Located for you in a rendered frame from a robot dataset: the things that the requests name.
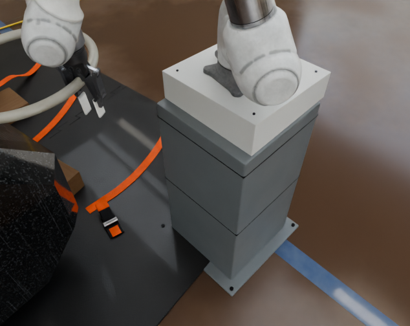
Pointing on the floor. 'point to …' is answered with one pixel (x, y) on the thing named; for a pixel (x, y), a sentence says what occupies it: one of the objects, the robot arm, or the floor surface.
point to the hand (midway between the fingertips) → (92, 105)
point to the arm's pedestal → (231, 191)
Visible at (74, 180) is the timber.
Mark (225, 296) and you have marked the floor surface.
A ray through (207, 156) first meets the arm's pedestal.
